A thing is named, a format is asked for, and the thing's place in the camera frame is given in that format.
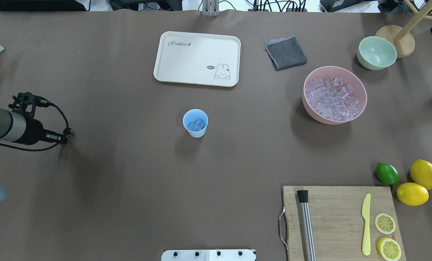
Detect aluminium frame post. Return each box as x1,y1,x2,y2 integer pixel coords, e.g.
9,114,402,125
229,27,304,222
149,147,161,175
201,0,220,17

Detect grey folded cloth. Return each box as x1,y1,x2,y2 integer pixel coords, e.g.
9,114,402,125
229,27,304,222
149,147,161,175
265,35,307,71

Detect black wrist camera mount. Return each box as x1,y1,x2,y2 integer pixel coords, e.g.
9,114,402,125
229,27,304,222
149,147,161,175
8,92,54,120

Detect light blue plastic cup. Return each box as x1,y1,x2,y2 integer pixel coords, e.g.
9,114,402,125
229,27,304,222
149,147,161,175
183,109,209,138

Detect cream rabbit tray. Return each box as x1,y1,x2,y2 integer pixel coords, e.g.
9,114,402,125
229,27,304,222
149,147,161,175
153,31,241,87

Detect yellow lemon left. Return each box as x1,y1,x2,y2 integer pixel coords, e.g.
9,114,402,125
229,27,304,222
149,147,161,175
410,159,432,190

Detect lemon half slice upper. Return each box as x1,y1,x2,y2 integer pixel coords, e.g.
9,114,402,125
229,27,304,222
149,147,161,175
377,237,402,261

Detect lemon half slice lower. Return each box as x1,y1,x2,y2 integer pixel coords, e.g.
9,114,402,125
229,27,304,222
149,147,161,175
374,213,396,235

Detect lemon half slice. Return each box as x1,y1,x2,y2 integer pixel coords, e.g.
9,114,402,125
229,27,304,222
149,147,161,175
374,213,396,235
377,237,402,261

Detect dark red cherries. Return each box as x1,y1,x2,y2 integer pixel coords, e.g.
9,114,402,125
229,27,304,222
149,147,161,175
63,128,77,142

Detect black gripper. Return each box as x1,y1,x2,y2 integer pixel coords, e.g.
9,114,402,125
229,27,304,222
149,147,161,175
20,119,68,145

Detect bamboo cutting board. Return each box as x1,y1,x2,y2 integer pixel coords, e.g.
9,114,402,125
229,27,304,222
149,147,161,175
282,186,403,261

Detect ice cube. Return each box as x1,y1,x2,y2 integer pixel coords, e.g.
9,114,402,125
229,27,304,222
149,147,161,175
187,119,205,132

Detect steel muddler black tip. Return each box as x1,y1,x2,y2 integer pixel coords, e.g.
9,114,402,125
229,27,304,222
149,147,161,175
297,190,316,261

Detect green lime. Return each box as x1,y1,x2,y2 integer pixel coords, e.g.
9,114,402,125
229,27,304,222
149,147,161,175
376,162,399,185

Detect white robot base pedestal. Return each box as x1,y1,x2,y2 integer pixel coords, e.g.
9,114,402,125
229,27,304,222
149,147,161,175
161,249,257,261

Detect yellow lemon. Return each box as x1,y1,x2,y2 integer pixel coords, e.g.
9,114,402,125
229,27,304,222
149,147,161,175
396,182,429,206
410,159,432,190

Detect yellow plastic knife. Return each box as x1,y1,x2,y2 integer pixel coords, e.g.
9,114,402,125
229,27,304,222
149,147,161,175
361,193,371,256

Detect yellow lemon right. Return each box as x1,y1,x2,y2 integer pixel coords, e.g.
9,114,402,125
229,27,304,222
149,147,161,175
396,182,429,206

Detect pink bowl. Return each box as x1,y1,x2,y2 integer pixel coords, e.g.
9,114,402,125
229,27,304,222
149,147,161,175
302,66,368,125

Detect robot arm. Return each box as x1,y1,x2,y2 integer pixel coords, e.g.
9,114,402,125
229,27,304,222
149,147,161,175
0,108,67,202

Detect pile of clear ice cubes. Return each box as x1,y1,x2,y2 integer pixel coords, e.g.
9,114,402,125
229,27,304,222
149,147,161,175
304,76,362,121

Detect wooden cup tree stand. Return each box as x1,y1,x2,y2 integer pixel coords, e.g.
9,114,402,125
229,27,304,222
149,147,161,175
375,0,432,58

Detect mint green bowl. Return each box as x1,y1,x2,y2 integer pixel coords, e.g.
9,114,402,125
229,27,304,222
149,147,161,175
357,36,397,70

